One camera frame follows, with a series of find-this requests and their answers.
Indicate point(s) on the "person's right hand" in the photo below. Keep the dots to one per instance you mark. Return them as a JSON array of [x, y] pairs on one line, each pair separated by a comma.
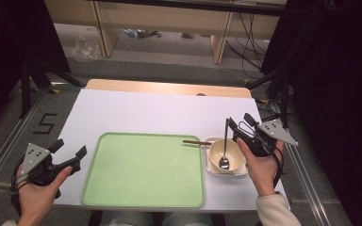
[[264, 172]]

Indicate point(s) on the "person's leg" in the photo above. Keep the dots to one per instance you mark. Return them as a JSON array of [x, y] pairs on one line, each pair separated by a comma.
[[127, 219], [188, 219]]

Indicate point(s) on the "person's right leg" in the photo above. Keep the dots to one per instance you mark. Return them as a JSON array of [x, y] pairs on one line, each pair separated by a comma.
[[188, 219]]

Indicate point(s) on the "cream bowl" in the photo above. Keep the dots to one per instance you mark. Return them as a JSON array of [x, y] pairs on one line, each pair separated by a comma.
[[234, 153], [212, 172]]

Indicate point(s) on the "aluminium floor rail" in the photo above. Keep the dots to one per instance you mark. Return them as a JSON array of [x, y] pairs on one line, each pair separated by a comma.
[[308, 188], [9, 144]]

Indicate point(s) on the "black metal stand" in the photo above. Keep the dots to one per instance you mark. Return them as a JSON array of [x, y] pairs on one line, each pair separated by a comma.
[[284, 100], [25, 91]]

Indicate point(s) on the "person's left hand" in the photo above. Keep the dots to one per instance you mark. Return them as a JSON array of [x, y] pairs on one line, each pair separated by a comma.
[[37, 201]]

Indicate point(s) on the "person's left leg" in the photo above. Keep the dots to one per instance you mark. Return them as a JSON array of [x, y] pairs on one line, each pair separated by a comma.
[[127, 219]]

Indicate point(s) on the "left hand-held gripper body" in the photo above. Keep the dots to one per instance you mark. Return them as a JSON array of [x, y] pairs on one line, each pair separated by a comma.
[[34, 158]]

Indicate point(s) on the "clear plastic bag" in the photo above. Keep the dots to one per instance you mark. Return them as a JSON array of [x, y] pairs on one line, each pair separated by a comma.
[[86, 48]]

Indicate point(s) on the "light wooden desk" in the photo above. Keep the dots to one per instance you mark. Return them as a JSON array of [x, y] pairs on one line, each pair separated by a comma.
[[163, 22]]

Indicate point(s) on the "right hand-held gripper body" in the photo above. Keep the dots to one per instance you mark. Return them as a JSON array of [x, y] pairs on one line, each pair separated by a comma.
[[275, 130]]

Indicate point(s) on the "light green tray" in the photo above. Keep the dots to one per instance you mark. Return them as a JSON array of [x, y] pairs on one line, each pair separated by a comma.
[[144, 172]]

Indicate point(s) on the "metal spoon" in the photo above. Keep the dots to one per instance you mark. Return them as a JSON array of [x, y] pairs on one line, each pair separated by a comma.
[[223, 163]]

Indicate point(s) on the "white table cover board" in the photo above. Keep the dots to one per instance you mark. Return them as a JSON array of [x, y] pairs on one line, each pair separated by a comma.
[[157, 113]]

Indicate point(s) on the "black curtain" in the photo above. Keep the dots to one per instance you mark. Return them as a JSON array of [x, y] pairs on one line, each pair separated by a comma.
[[9, 47], [336, 94]]

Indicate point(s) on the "brown chopstick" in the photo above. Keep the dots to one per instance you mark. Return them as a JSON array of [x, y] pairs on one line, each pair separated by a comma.
[[196, 142]]

